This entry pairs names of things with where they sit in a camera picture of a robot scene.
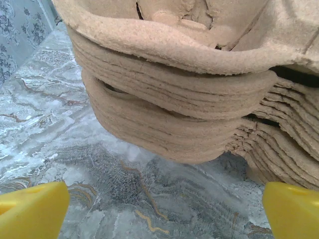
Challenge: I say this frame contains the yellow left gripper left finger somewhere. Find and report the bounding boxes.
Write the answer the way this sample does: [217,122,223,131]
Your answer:
[0,181,71,239]

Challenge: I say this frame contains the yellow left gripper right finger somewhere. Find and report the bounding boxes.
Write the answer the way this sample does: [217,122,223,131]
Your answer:
[263,181,319,239]

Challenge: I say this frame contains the brown pulp cup carrier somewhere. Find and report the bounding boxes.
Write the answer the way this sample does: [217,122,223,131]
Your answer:
[51,0,319,75]

